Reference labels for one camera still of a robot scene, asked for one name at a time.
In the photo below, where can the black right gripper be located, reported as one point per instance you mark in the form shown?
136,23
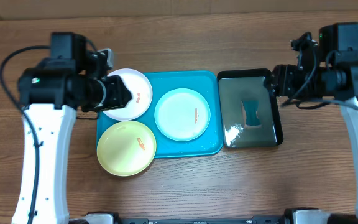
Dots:
276,81

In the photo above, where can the white plate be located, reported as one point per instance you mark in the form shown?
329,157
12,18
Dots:
141,89

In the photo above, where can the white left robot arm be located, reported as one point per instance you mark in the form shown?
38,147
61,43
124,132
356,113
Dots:
73,77

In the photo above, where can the teal plastic tray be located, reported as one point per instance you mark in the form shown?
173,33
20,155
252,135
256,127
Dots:
205,83

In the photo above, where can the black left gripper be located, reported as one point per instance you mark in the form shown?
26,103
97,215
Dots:
122,96

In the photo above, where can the black water tray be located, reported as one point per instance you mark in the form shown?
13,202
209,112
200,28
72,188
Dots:
237,85

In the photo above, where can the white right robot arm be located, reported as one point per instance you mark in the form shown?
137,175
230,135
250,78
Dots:
326,74

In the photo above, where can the light blue plate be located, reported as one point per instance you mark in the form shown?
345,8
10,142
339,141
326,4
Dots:
182,114

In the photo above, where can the yellow plate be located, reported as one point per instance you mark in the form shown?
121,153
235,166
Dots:
126,148

